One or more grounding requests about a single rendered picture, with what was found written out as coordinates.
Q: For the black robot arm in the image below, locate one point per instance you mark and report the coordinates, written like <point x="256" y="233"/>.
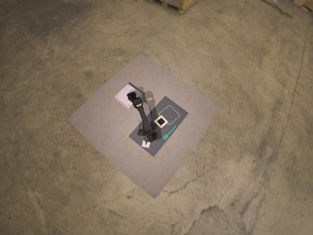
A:
<point x="147" y="127"/>

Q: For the grey flat mat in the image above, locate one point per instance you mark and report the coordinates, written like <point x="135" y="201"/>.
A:
<point x="172" y="112"/>

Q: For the beige square tile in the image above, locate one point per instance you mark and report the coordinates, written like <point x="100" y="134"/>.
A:
<point x="161" y="121"/>

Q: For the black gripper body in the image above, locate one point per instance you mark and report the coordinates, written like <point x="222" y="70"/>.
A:
<point x="140" y="132"/>

